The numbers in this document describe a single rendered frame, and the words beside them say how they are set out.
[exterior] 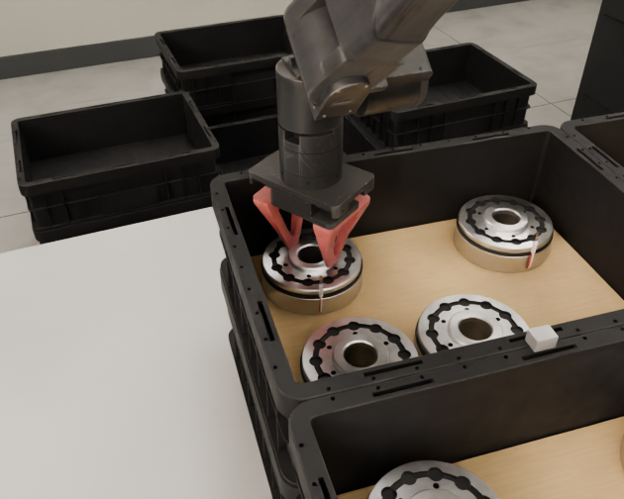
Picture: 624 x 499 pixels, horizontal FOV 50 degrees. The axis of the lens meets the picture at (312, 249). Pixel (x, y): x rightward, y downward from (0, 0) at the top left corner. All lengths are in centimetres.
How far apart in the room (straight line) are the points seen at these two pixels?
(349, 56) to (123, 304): 53
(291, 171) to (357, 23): 18
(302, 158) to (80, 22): 284
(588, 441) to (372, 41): 36
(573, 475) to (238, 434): 34
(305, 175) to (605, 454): 34
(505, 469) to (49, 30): 305
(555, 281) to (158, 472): 45
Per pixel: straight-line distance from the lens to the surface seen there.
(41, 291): 95
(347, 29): 46
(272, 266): 67
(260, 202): 63
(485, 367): 50
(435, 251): 75
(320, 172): 59
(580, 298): 73
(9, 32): 338
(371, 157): 71
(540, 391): 55
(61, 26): 338
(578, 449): 60
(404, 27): 46
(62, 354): 86
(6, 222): 240
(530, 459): 58
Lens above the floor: 129
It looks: 39 degrees down
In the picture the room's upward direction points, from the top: straight up
